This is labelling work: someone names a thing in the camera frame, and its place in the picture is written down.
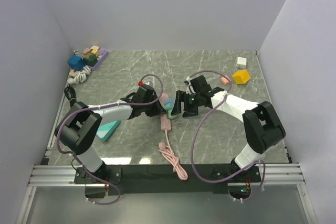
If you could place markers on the salmon pink plug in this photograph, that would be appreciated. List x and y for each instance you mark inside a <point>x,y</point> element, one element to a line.
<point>225,81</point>

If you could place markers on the light blue plug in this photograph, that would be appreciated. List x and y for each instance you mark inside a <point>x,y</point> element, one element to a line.
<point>169,101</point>

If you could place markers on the black mounting base bar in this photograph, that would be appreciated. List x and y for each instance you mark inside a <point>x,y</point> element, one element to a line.
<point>141,179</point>

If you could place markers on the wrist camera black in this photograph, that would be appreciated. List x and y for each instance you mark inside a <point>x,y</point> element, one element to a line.
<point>144,94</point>
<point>200,85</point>

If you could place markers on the yellow white plug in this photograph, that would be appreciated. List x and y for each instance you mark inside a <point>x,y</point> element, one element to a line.
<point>94,50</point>

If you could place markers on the purple power strip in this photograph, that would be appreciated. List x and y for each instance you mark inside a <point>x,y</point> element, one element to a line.
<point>103,53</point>

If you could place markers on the pink power strip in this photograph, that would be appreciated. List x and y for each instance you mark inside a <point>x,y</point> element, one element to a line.
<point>165,148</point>

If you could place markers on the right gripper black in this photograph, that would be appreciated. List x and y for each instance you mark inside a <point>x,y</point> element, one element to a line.
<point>182,96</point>

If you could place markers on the white plug adapter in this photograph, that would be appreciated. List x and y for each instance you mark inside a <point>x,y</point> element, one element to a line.
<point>241,62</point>

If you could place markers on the aluminium rail frame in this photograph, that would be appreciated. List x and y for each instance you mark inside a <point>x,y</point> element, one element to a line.
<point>63,176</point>

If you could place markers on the teal power strip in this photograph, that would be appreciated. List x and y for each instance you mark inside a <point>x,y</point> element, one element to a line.
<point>105,131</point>

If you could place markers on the mint green plug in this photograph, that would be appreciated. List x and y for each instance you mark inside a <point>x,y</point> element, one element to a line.
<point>170,115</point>

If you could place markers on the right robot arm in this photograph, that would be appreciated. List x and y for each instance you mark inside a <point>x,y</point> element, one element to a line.
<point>263,128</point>

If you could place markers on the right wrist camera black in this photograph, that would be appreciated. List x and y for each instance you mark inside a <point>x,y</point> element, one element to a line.
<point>200,85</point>

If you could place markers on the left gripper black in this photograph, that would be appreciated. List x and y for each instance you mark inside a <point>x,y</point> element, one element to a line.
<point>156,110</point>

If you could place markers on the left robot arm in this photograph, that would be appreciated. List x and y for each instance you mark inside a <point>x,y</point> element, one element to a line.
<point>77,130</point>

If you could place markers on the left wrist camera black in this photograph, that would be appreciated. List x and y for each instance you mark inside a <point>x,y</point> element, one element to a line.
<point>144,94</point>

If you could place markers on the yellow cube socket adapter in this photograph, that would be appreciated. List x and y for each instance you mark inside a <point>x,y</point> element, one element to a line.
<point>241,76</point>

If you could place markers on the blue cube socket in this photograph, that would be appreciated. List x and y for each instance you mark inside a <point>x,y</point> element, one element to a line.
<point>76,63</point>

